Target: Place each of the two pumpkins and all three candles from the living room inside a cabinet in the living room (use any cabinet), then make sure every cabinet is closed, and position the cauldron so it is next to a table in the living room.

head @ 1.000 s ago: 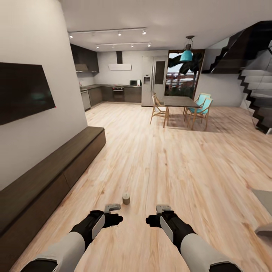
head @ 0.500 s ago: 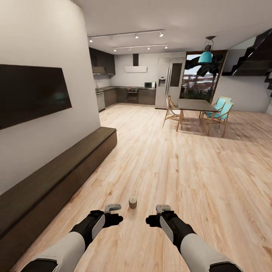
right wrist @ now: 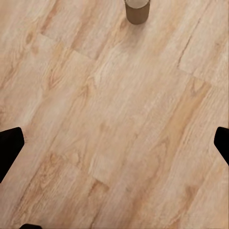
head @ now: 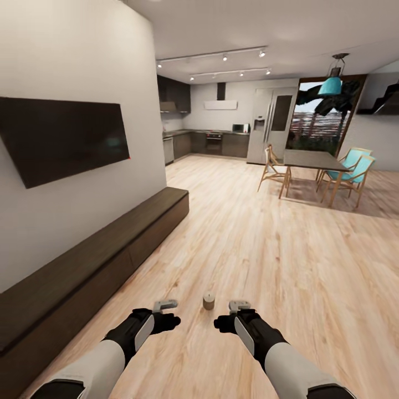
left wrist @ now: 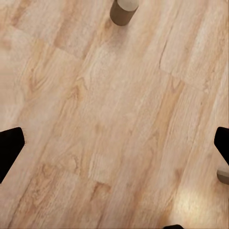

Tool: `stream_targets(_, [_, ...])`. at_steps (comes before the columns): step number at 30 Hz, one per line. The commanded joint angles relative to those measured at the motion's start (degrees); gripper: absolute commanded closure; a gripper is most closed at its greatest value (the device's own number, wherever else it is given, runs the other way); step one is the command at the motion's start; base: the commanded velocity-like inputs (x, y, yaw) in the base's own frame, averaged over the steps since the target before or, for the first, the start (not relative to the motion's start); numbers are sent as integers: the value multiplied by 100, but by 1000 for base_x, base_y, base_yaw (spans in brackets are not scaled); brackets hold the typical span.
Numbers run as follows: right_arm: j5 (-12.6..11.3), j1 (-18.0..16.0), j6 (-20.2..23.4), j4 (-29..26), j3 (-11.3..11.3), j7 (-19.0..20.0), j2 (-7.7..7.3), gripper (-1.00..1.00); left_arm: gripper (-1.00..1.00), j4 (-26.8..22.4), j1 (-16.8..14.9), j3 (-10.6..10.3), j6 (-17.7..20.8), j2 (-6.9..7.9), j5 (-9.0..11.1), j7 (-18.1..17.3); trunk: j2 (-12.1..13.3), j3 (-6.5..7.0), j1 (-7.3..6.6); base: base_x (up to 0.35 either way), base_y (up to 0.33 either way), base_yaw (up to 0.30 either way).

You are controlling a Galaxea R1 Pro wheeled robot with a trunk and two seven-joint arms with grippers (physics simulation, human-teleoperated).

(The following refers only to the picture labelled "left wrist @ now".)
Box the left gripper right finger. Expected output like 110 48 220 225
214 127 229 164

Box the pillar candle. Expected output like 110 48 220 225
110 0 139 26
217 164 229 185

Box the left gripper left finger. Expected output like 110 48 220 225
0 127 25 184

